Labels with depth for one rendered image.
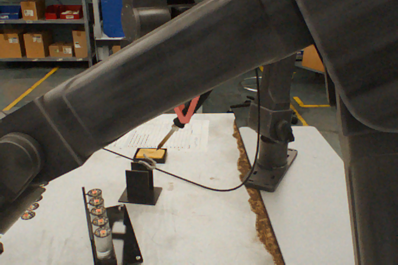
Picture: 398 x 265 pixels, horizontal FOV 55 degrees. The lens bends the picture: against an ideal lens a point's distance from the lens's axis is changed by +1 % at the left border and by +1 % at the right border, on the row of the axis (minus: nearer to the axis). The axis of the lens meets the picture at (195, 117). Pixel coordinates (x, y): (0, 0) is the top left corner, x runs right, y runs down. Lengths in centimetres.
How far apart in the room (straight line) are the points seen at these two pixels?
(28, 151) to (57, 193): 56
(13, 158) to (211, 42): 16
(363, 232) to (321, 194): 53
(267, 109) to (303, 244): 27
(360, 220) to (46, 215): 60
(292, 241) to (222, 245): 12
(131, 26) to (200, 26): 36
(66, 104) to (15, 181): 7
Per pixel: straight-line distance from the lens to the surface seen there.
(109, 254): 63
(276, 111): 79
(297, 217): 75
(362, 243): 32
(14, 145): 29
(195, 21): 24
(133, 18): 59
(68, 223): 75
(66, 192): 84
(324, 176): 90
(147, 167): 74
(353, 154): 27
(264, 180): 83
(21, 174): 30
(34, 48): 502
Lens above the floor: 118
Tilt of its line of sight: 22 degrees down
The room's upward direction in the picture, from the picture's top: straight up
